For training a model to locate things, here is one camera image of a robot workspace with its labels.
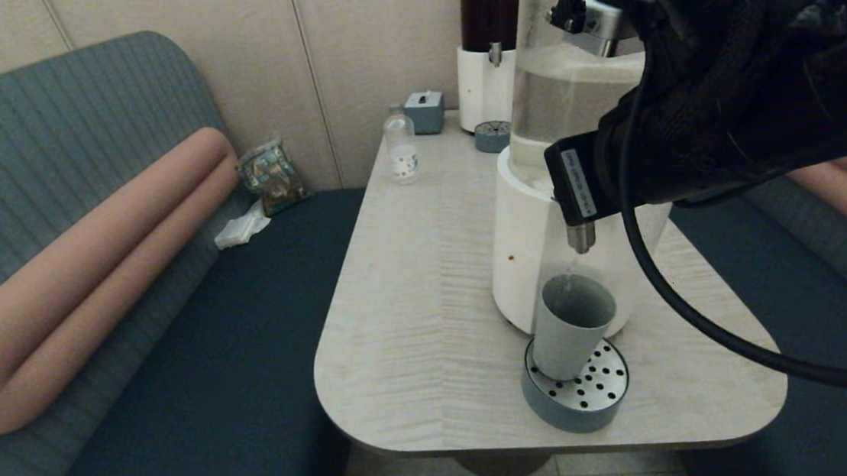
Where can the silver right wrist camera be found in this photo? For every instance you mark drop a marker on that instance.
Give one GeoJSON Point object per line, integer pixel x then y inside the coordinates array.
{"type": "Point", "coordinates": [600, 19]}

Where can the small clear bottle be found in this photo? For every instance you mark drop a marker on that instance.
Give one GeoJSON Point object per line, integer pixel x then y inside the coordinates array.
{"type": "Point", "coordinates": [401, 155]}

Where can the teal upholstered bench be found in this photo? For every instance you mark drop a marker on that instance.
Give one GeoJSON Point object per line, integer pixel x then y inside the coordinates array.
{"type": "Point", "coordinates": [198, 380]}
{"type": "Point", "coordinates": [831, 432]}

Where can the blue-grey tissue box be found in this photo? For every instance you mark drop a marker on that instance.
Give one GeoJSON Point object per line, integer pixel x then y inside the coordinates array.
{"type": "Point", "coordinates": [424, 114]}

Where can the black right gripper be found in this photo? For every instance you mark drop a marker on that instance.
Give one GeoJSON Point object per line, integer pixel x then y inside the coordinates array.
{"type": "Point", "coordinates": [609, 172]}

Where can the dark drink dispenser white base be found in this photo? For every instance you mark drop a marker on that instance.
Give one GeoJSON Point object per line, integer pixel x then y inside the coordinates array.
{"type": "Point", "coordinates": [480, 93]}

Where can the crumpled white tissue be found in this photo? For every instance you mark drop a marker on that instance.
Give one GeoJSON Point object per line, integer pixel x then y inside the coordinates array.
{"type": "Point", "coordinates": [240, 229]}

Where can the clear water dispenser white base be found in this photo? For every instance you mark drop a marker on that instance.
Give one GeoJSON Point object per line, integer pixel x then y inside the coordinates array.
{"type": "Point", "coordinates": [525, 260]}

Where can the steel dark dispenser tap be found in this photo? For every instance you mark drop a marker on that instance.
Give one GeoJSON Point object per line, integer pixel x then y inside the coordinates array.
{"type": "Point", "coordinates": [495, 55]}

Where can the green snack bag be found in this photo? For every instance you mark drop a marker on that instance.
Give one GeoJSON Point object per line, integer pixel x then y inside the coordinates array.
{"type": "Point", "coordinates": [273, 178]}

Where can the grey-blue plastic cup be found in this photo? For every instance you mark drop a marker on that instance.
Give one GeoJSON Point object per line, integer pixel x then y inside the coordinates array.
{"type": "Point", "coordinates": [566, 333]}

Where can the small round blue drip tray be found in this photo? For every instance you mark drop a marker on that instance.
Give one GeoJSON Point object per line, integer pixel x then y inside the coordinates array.
{"type": "Point", "coordinates": [492, 141]}

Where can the steel water dispenser tap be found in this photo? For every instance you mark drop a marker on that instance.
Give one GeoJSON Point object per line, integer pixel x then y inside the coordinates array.
{"type": "Point", "coordinates": [581, 238]}

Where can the round blue perforated drip tray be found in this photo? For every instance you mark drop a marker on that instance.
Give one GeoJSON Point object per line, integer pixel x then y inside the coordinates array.
{"type": "Point", "coordinates": [554, 411]}

